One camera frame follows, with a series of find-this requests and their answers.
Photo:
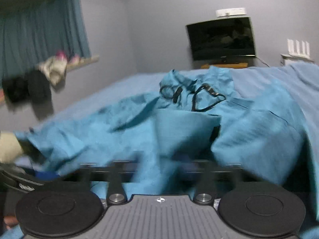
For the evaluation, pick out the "light blue bed blanket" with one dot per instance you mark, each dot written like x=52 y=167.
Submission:
x=299 y=79

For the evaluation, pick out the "wooden window sill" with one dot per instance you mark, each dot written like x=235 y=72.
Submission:
x=81 y=62

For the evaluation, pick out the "teal window curtain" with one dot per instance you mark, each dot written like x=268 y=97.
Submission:
x=32 y=33

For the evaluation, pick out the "pink items on sill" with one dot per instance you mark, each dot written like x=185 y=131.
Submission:
x=66 y=56

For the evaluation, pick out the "white wifi router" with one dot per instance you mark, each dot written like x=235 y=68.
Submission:
x=297 y=51

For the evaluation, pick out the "wooden tv stand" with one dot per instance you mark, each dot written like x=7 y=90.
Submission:
x=231 y=66

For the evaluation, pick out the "black television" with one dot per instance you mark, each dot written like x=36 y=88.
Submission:
x=223 y=38

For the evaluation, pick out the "cream hanging garment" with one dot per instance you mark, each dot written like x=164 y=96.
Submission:
x=54 y=69

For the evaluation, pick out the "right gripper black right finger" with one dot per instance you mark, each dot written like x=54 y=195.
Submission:
x=247 y=204

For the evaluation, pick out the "black hanging garment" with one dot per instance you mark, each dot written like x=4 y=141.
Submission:
x=32 y=86

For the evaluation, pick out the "white wall power strip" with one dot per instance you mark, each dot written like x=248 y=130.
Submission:
x=231 y=12

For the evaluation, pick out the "teal blue hooded jacket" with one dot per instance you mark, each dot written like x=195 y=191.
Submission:
x=187 y=117

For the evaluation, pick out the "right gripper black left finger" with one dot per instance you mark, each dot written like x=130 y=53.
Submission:
x=72 y=204

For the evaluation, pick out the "left gloved hand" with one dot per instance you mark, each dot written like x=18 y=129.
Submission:
x=11 y=148

